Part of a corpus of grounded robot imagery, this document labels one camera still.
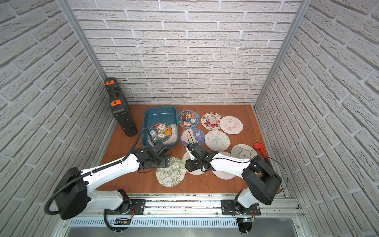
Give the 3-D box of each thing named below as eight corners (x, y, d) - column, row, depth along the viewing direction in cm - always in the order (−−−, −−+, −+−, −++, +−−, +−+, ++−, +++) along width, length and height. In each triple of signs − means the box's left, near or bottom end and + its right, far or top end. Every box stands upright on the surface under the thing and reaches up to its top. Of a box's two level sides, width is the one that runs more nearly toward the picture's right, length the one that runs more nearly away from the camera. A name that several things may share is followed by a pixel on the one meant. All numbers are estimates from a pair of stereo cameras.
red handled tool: (265, 158, 94) (267, 157, 92) (252, 145, 100) (254, 143, 98) (269, 155, 95) (271, 154, 93) (257, 142, 101) (258, 141, 99)
